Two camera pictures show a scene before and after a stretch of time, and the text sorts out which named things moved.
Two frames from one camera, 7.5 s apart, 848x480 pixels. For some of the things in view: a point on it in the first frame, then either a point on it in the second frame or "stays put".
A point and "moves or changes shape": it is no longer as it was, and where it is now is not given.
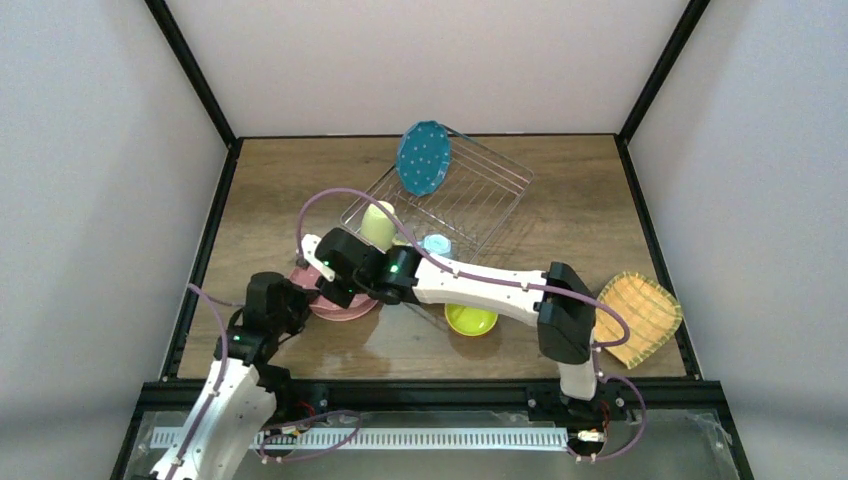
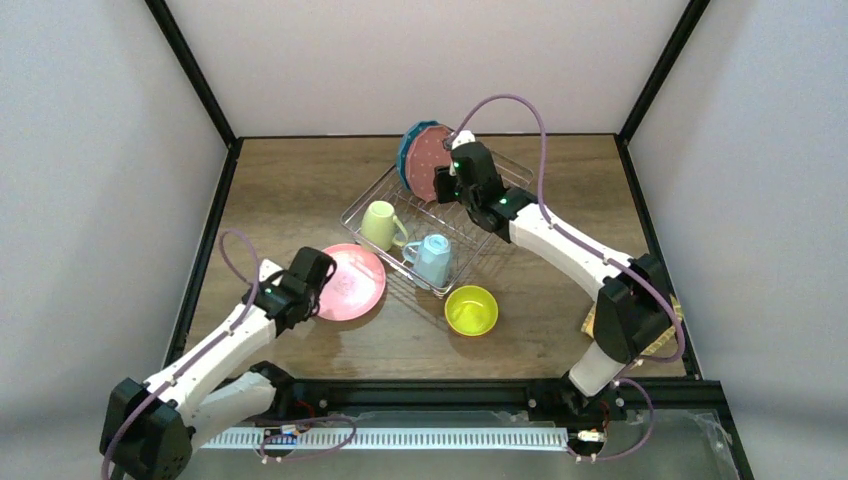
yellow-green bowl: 470,320 stays put
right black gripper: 338,291 → 448,185
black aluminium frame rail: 455,397 stays put
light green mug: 379,228 stays put
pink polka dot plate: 304,278 moves or changes shape
